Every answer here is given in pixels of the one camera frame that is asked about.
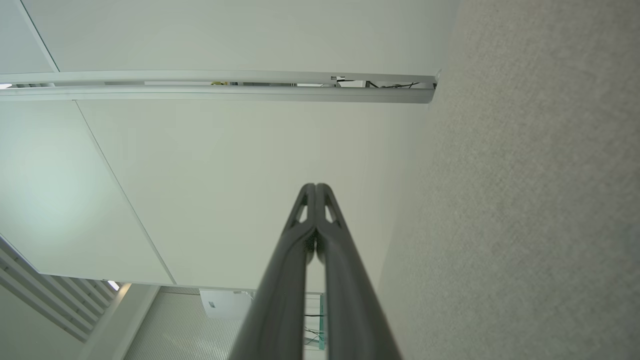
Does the green-tinted glass panel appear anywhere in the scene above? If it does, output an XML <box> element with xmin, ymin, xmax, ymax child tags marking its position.
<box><xmin>304</xmin><ymin>292</ymin><xmax>327</xmax><ymax>351</ymax></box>

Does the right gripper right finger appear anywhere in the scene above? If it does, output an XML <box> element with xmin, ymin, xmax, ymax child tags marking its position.
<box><xmin>316</xmin><ymin>183</ymin><xmax>404</xmax><ymax>360</ymax></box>

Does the white slatted louvre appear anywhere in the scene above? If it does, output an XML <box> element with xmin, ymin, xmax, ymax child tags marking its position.
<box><xmin>0</xmin><ymin>234</ymin><xmax>122</xmax><ymax>344</ymax></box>

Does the grey fabric sofa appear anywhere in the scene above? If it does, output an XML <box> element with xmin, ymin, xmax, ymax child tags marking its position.
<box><xmin>375</xmin><ymin>0</ymin><xmax>640</xmax><ymax>360</ymax></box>

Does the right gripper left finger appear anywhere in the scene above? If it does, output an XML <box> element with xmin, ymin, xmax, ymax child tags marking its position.
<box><xmin>229</xmin><ymin>183</ymin><xmax>317</xmax><ymax>360</ymax></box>

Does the grey aluminium partition post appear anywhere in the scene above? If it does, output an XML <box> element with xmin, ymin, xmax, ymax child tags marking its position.
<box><xmin>0</xmin><ymin>70</ymin><xmax>441</xmax><ymax>104</ymax></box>

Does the white wall box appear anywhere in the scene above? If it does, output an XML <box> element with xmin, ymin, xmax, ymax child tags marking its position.
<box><xmin>199</xmin><ymin>288</ymin><xmax>255</xmax><ymax>321</ymax></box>

